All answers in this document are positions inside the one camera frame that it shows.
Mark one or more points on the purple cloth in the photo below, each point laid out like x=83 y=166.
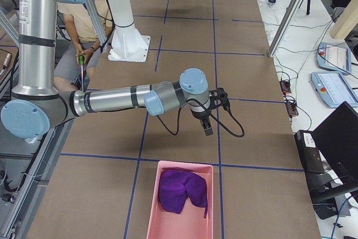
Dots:
x=175 y=186

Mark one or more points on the orange power strip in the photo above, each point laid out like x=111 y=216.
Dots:
x=285 y=87
x=291 y=109

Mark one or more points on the green handled screwdriver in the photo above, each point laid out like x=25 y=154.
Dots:
x=81 y=60

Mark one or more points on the black monitor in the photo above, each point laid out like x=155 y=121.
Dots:
x=336 y=138

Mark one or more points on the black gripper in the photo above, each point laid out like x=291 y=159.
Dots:
x=200 y=116

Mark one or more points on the seated person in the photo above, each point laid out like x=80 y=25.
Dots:
x=84 y=41

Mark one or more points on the pink plastic bin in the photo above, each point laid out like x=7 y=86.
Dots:
x=190 y=223

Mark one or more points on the near teach pendant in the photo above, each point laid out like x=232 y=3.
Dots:
x=333 y=88

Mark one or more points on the far orange power strip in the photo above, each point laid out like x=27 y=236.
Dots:
x=285 y=87

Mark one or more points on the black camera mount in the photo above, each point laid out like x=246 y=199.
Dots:
x=219 y=98

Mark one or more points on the teach pendant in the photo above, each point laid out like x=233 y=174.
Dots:
x=334 y=58
x=333 y=88

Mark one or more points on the black control box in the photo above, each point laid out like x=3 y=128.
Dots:
x=309 y=154

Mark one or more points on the far teach pendant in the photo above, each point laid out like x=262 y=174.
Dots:
x=334 y=58

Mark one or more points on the near orange power strip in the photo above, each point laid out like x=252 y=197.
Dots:
x=291 y=109

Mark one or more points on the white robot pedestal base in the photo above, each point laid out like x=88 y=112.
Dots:
x=127 y=44

